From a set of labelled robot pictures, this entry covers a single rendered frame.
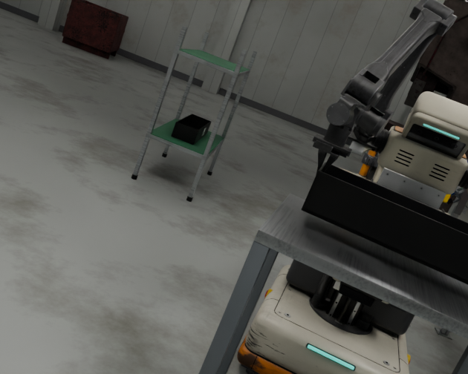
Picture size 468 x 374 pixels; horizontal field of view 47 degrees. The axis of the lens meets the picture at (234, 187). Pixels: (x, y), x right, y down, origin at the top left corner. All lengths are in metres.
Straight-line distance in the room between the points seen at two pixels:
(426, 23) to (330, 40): 8.76
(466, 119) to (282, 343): 1.01
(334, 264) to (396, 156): 0.77
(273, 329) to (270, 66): 8.56
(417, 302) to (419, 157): 0.77
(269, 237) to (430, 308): 0.38
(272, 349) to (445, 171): 0.89
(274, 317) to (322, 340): 0.20
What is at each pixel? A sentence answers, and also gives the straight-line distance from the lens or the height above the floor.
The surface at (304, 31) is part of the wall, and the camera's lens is 10.34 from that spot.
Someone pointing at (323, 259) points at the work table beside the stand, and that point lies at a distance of 1.24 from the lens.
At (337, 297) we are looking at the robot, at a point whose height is 0.36.
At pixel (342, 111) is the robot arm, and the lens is 1.34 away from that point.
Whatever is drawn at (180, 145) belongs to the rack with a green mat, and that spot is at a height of 0.35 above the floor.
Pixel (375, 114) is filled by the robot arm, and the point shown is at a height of 1.11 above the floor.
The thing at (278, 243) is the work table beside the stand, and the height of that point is 0.79.
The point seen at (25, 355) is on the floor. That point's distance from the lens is 1.96.
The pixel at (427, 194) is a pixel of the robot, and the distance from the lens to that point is 1.93.
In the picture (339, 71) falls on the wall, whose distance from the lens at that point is 10.37.
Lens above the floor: 1.19
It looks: 15 degrees down
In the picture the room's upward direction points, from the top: 21 degrees clockwise
